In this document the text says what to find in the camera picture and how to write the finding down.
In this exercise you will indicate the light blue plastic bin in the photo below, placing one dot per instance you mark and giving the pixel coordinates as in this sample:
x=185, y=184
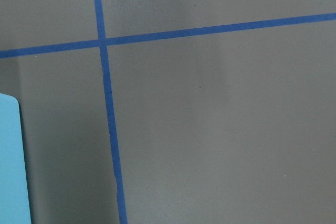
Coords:
x=14, y=192

